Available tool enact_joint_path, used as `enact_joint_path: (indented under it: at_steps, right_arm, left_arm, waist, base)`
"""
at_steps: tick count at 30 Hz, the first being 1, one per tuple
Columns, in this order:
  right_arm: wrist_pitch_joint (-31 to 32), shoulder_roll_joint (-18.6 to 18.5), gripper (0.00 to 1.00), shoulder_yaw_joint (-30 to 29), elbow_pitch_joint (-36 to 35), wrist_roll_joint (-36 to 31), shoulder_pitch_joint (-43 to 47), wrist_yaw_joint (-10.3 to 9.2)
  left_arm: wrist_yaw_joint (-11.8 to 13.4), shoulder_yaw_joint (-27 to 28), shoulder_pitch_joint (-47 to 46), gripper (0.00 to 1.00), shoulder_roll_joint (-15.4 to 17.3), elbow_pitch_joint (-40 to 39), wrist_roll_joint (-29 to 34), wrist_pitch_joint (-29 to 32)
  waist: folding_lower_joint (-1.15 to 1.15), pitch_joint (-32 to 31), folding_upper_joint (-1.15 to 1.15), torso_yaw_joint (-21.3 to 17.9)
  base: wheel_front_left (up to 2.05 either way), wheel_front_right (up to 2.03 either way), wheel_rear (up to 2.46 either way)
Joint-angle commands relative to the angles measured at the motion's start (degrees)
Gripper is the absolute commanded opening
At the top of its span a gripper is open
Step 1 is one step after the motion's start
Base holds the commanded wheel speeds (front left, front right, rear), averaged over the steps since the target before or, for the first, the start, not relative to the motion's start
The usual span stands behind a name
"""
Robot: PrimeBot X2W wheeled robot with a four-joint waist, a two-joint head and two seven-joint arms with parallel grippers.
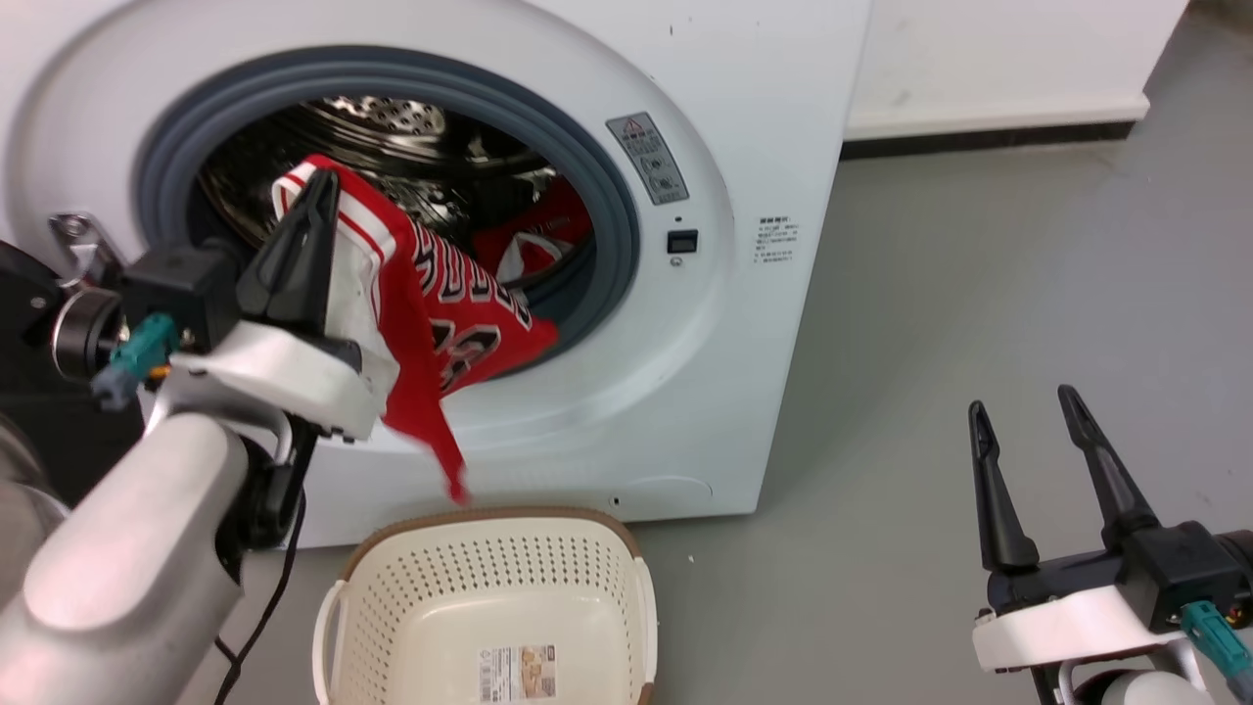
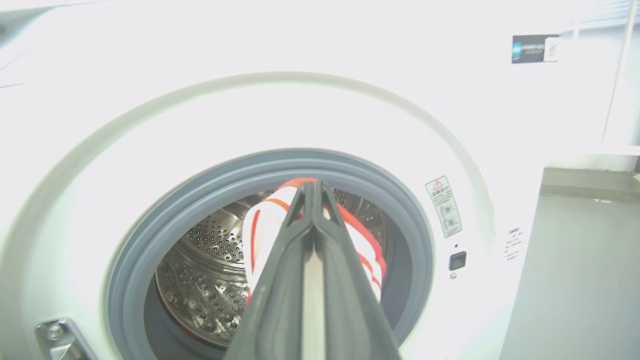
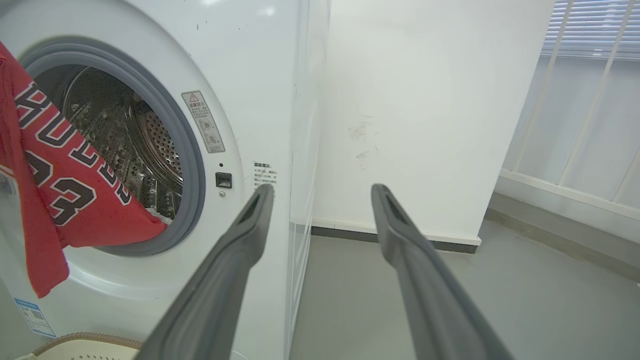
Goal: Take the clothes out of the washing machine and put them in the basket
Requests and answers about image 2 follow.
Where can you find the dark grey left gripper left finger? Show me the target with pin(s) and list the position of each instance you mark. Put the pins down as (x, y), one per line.
(280, 280)

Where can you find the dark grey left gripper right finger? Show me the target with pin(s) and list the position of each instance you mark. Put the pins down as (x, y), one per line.
(345, 290)

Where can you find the white cloth with red stripes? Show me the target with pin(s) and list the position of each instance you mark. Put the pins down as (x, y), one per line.
(265, 235)

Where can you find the white front-load washing machine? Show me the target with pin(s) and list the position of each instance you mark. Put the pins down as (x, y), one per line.
(300, 100)

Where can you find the perforated steel washer drum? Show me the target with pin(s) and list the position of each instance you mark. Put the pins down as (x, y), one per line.
(210, 280)

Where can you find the black door latch socket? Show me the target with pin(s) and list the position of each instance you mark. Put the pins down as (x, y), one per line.
(457, 260)

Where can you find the grey rubber door gasket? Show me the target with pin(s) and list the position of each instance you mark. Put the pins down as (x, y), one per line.
(160, 235)

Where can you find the warning label sticker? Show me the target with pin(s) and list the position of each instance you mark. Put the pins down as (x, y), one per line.
(444, 206)

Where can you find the metal door hinge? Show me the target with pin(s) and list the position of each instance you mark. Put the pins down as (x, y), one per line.
(60, 340)

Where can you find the dark blue energy sticker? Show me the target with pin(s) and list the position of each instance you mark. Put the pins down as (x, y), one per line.
(530, 48)

